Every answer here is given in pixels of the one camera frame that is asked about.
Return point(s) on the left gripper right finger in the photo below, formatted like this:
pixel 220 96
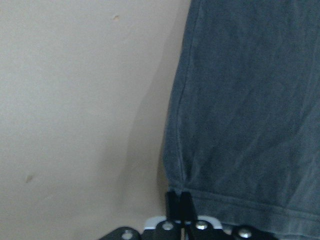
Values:
pixel 187 209

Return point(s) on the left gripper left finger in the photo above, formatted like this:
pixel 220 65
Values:
pixel 172 207

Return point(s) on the black printed t-shirt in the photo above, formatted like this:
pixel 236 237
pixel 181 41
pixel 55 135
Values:
pixel 243 128

